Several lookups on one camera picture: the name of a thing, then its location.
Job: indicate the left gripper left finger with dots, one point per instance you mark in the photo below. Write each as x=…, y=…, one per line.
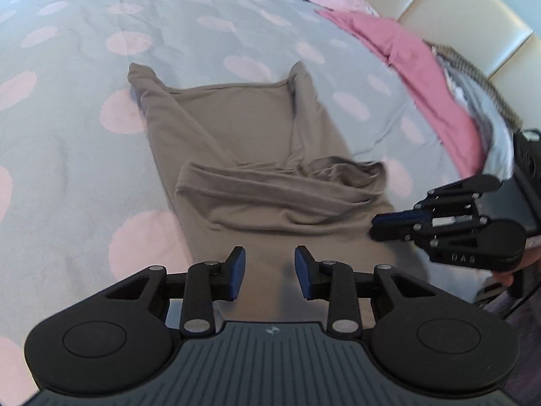
x=126, y=334

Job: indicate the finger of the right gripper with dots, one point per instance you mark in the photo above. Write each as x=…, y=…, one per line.
x=381, y=233
x=400, y=218

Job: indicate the brown striped garment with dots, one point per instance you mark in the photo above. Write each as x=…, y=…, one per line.
x=458, y=62

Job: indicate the person's right hand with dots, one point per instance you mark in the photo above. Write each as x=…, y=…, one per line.
x=531, y=256

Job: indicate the taupe long sleeve shirt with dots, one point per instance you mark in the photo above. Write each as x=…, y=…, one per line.
x=262, y=166

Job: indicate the purple fuzzy sleeve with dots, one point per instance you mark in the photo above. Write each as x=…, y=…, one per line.
x=523, y=384

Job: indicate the grey clothes pile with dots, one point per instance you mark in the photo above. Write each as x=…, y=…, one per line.
x=496, y=138

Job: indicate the dark pink pillow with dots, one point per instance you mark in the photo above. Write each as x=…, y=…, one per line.
x=424, y=79

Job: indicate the cream padded headboard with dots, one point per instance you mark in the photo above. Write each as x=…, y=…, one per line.
x=500, y=37

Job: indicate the grey polka dot bedsheet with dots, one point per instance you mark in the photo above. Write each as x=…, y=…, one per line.
x=82, y=205

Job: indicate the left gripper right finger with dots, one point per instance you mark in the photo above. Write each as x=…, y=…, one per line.
x=421, y=337

